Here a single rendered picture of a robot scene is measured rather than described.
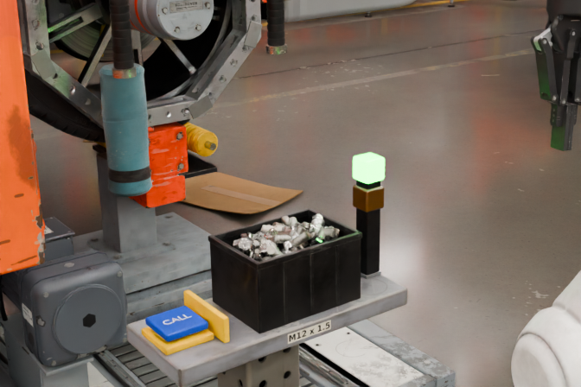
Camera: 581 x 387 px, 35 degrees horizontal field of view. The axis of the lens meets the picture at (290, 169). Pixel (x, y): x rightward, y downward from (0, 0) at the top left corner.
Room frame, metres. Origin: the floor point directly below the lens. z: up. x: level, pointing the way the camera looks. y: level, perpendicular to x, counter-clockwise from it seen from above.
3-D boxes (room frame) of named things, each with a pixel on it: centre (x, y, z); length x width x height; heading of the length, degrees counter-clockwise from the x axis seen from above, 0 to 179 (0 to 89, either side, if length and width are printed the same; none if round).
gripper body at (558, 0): (1.35, -0.41, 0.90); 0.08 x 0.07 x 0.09; 114
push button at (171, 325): (1.25, 0.17, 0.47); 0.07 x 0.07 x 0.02; 35
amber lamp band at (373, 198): (1.46, -0.13, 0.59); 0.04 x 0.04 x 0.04; 35
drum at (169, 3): (1.92, 0.26, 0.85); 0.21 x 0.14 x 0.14; 35
